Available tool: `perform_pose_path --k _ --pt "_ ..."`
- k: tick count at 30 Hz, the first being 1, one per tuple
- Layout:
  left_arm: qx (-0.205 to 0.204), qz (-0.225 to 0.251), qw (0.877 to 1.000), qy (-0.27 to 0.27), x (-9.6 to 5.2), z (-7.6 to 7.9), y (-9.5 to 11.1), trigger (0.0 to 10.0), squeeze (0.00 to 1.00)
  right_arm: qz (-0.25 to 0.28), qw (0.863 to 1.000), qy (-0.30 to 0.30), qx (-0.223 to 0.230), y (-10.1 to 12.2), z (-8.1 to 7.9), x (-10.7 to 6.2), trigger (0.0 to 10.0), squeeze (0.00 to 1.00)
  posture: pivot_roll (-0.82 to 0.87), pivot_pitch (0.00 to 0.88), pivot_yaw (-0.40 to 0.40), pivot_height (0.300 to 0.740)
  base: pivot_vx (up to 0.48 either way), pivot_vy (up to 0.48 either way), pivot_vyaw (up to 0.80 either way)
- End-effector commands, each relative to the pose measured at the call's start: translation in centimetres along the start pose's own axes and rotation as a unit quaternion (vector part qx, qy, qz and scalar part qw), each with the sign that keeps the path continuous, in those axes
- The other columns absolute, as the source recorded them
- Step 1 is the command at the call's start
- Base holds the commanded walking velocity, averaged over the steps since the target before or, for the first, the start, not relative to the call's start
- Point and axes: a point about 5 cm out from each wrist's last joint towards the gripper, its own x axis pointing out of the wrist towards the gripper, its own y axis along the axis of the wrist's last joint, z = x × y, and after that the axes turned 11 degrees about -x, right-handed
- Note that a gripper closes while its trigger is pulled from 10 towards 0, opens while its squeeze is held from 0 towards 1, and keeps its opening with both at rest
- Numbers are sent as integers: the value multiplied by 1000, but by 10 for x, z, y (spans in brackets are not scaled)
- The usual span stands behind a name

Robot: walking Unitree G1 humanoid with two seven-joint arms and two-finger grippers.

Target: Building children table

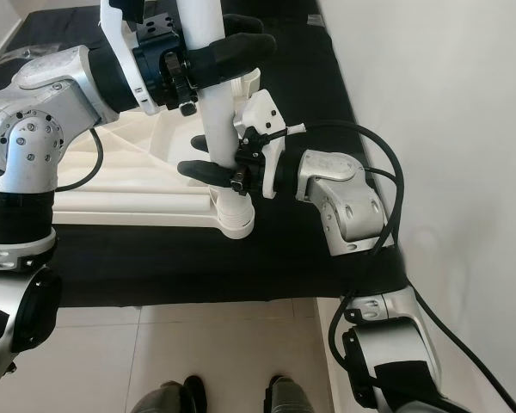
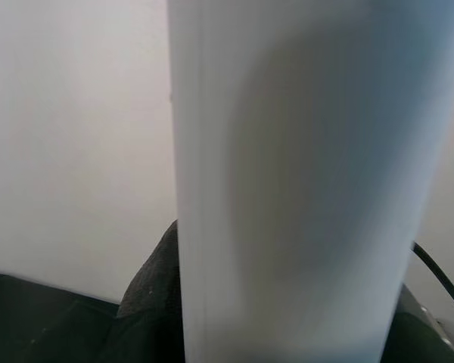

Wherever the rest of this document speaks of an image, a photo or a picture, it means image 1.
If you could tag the small grey tape strip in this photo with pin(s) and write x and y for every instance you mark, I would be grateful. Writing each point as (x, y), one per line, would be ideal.
(311, 18)

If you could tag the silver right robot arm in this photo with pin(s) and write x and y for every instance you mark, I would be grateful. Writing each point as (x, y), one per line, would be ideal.
(335, 189)

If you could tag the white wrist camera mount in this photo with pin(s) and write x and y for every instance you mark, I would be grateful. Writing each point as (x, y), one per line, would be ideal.
(260, 112)
(116, 34)

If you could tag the black tablecloth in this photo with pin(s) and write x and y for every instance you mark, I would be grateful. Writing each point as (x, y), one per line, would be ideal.
(163, 267)

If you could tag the grey robot right foot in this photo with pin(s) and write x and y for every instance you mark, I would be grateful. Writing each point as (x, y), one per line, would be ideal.
(292, 397)

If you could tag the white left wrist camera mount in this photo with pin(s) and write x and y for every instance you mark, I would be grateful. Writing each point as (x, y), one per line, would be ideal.
(116, 34)

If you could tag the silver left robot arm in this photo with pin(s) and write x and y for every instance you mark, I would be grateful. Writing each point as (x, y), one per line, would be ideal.
(34, 138)

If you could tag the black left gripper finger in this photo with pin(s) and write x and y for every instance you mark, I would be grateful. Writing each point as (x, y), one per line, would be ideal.
(232, 58)
(245, 24)

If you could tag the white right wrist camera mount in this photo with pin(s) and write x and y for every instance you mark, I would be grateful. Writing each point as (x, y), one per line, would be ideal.
(260, 112)

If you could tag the clear plastic bag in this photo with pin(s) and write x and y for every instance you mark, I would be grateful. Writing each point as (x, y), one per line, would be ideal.
(9, 57)

